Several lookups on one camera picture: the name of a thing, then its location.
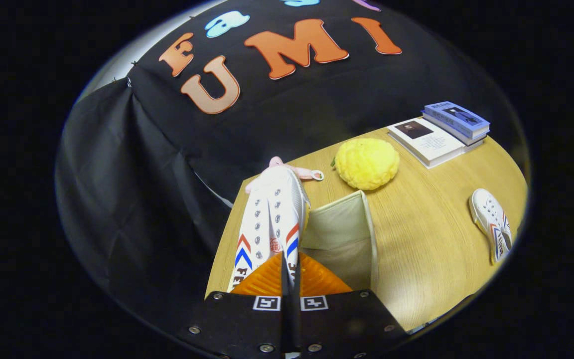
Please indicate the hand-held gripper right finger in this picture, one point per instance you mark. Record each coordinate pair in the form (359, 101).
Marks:
(337, 319)

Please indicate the row of black clips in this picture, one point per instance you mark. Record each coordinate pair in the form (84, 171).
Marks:
(135, 63)

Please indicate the white shoe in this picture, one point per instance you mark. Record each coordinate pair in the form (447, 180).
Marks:
(272, 209)
(489, 214)

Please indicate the yellow round plush toy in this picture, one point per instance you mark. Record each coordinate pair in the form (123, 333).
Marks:
(366, 164)

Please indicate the blue book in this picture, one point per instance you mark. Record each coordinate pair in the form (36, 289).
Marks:
(459, 118)

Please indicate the beige fabric storage box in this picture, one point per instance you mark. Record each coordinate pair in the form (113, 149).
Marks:
(342, 234)

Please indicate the white book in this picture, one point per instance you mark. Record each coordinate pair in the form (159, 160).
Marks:
(431, 144)

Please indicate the grey book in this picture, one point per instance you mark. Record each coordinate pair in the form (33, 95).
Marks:
(471, 142)

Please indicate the pink and green plush toy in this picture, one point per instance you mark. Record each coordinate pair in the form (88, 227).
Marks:
(307, 173)

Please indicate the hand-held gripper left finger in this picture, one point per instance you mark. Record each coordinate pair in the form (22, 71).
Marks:
(247, 324)

